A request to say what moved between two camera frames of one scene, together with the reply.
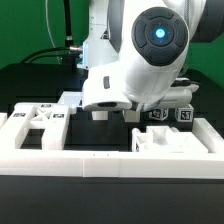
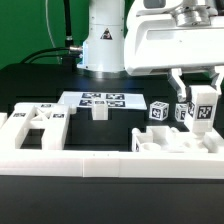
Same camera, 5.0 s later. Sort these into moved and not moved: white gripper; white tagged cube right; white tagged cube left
Moved: white gripper
Not moved: white tagged cube left; white tagged cube right
